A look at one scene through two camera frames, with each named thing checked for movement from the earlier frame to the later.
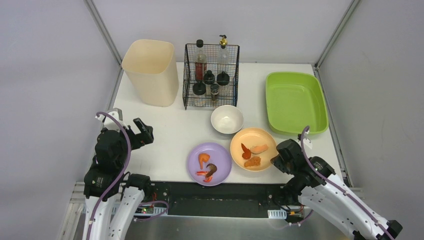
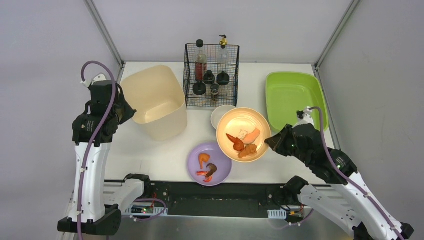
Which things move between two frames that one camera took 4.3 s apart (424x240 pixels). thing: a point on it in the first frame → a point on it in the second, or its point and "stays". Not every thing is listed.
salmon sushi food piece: x=258 y=149 → x=250 y=138
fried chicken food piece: x=253 y=161 → x=249 y=149
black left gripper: x=142 y=133 → x=122 y=108
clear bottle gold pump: x=223 y=54 stays
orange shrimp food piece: x=203 y=157 stays
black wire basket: x=210 y=75 stays
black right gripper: x=278 y=163 → x=284 y=140
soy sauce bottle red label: x=200 y=63 stays
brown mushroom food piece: x=213 y=169 stays
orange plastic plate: x=251 y=137 → x=238 y=123
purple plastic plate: x=219 y=156 stays
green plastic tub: x=295 y=100 stays
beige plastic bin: x=150 y=67 → x=162 y=113
